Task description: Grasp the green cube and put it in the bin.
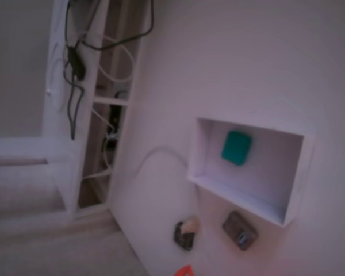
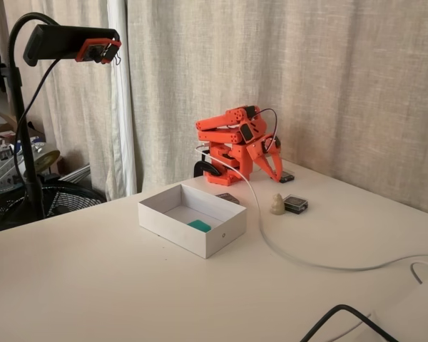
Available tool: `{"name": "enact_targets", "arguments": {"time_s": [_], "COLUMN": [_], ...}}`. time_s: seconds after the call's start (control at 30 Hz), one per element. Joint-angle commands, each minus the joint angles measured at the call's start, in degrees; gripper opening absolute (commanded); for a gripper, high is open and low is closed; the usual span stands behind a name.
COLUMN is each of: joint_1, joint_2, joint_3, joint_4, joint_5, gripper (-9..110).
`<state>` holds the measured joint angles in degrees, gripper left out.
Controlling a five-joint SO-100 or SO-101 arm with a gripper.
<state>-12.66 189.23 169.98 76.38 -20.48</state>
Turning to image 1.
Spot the orange fixed gripper finger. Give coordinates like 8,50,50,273
174,266,194,276

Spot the green cube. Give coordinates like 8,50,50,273
220,129,252,167

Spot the white cardboard box bin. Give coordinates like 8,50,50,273
186,117,316,228

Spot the small black box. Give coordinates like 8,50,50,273
174,221,197,252
221,210,259,252

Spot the black plug block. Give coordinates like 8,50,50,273
109,103,123,139

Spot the black inline adapter block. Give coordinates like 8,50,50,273
66,47,86,81

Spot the long white cable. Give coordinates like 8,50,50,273
103,135,189,185

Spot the thin black cable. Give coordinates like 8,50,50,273
64,0,81,49
63,62,86,141

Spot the white furniture frame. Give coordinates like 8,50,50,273
0,0,146,222

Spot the looped white cable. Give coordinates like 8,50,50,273
74,31,135,84

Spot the thick black cable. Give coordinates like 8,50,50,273
80,0,155,51

